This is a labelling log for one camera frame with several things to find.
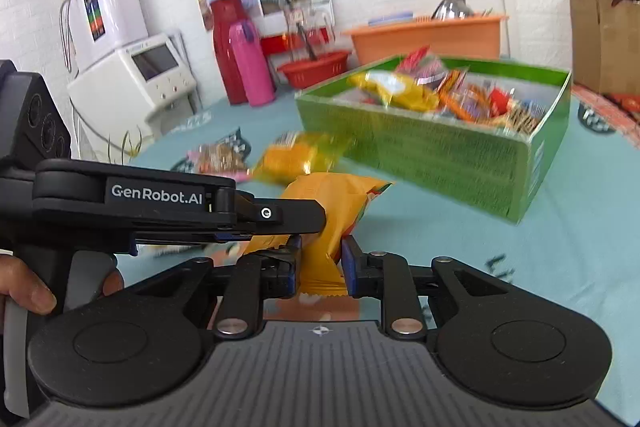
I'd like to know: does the brown print snack packet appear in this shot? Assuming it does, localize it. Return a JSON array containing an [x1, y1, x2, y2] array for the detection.
[[187, 142, 251, 182]]

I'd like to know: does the blue plate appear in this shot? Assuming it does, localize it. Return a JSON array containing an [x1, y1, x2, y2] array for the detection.
[[367, 11, 416, 25]]

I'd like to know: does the orange plastic basin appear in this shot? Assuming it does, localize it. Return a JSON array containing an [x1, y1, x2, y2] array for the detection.
[[342, 14, 508, 68]]

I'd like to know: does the pink bottle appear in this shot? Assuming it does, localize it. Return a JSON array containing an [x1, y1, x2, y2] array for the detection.
[[229, 19, 277, 108]]

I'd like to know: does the orange snack packet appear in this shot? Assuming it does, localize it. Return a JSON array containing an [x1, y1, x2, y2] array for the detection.
[[252, 132, 353, 185]]

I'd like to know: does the red plastic basket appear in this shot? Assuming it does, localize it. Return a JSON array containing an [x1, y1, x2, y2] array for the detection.
[[276, 50, 353, 90]]

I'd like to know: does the person's left hand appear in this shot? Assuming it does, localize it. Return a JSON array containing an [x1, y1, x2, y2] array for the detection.
[[0, 249, 125, 315]]

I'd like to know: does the glass pitcher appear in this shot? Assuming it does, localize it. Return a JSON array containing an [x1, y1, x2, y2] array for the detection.
[[282, 9, 333, 60]]

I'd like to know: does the white water purifier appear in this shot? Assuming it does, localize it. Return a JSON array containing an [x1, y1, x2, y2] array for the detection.
[[67, 0, 149, 70]]

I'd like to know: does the plaid cloth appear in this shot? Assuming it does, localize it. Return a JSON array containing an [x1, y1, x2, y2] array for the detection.
[[572, 83, 640, 128]]

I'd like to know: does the red thermos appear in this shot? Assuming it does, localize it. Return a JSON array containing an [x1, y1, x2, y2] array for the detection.
[[210, 0, 251, 105]]

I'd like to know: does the white appliance with screen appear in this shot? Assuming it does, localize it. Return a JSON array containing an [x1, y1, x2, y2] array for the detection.
[[67, 33, 201, 148]]

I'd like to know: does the yellow snack packet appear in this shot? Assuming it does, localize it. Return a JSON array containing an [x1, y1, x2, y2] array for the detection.
[[240, 173, 393, 298]]

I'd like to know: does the pile of assorted snack packets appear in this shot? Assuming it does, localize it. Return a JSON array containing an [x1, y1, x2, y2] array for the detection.
[[347, 46, 546, 136]]

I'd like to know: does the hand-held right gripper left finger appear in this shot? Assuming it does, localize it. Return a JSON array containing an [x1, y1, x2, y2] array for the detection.
[[125, 236, 304, 340]]

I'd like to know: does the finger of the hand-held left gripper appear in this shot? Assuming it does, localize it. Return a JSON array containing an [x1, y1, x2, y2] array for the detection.
[[131, 232, 302, 248], [234, 188, 329, 236]]

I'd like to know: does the red plastic tray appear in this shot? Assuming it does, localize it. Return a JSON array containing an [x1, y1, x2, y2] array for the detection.
[[260, 32, 331, 55]]

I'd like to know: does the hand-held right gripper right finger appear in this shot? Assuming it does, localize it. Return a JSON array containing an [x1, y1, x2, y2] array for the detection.
[[341, 234, 521, 340]]

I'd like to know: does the metal bowl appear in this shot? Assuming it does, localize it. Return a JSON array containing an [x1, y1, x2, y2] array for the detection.
[[432, 0, 476, 20]]

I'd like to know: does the brown cardboard box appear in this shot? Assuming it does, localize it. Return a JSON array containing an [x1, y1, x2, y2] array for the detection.
[[570, 0, 640, 95]]

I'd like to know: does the green cardboard box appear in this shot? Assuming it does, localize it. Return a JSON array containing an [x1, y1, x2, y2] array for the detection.
[[295, 54, 573, 224]]

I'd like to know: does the teal printed tablecloth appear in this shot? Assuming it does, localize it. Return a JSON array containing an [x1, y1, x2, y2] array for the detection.
[[0, 57, 640, 427]]

